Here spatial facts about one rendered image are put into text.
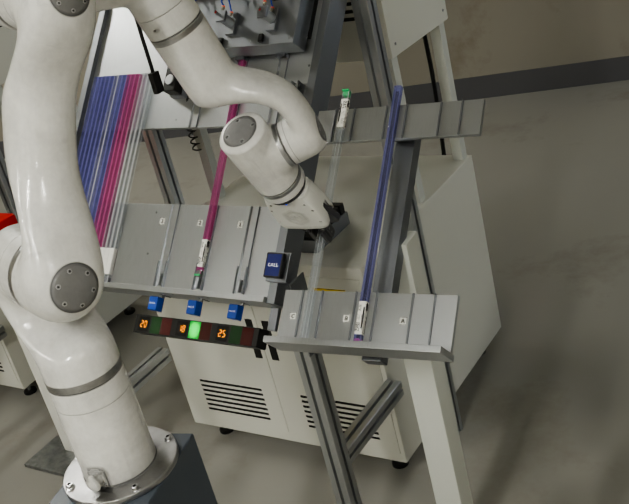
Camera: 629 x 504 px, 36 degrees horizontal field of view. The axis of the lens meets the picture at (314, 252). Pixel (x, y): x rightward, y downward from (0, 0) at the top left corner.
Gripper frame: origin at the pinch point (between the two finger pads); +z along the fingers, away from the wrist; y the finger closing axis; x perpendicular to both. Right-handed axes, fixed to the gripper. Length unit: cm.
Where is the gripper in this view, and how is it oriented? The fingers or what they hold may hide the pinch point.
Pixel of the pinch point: (321, 230)
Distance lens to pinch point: 177.6
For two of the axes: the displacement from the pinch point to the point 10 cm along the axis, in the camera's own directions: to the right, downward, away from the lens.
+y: 8.7, 0.1, -4.9
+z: 4.2, 4.9, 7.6
